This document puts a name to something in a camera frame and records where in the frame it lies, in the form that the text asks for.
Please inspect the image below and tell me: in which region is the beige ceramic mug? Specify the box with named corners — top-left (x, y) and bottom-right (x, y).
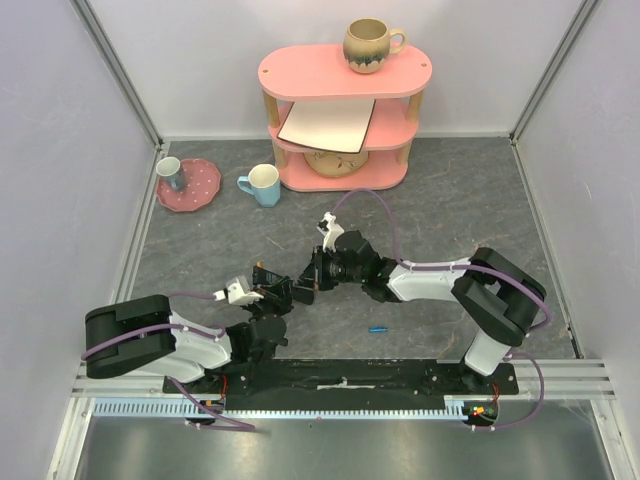
top-left (342, 18), bottom-right (407, 74)

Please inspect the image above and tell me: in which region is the beige floral bowl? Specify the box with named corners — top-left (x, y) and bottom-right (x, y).
top-left (303, 150), bottom-right (369, 178)

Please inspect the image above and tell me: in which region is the grey slotted cable duct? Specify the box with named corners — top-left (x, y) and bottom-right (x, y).
top-left (92, 394), bottom-right (501, 420)

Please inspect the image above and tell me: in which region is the aluminium frame post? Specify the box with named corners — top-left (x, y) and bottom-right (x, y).
top-left (70, 0), bottom-right (164, 149)
top-left (509, 0), bottom-right (600, 145)

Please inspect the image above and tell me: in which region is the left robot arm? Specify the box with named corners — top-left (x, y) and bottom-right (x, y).
top-left (81, 277), bottom-right (314, 393)

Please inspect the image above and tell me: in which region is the aluminium front rail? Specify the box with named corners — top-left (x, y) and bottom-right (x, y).
top-left (69, 357), bottom-right (619, 400)

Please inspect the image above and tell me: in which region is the light blue mug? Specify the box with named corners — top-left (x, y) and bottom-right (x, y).
top-left (236, 164), bottom-right (281, 208)

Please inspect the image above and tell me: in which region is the grey small mug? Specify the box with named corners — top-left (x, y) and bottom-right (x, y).
top-left (155, 157), bottom-right (187, 192)

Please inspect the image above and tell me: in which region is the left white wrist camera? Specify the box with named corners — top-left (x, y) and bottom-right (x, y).
top-left (213, 276), bottom-right (264, 306)

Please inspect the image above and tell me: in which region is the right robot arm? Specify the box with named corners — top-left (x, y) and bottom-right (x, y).
top-left (298, 231), bottom-right (550, 394)

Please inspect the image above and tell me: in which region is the white square plate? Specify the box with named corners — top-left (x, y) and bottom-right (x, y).
top-left (277, 99), bottom-right (376, 153)

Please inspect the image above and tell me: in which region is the pink dotted plate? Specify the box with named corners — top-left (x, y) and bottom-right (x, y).
top-left (155, 158), bottom-right (222, 213)

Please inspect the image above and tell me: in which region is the left aluminium frame post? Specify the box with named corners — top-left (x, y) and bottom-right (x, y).
top-left (70, 0), bottom-right (164, 149)

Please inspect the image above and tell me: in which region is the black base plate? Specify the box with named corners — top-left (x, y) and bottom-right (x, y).
top-left (181, 359), bottom-right (519, 398)

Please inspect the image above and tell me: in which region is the right aluminium frame post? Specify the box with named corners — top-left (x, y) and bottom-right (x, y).
top-left (509, 0), bottom-right (600, 145)

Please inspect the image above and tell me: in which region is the pink three-tier shelf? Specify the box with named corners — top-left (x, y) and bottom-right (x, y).
top-left (258, 44), bottom-right (432, 192)

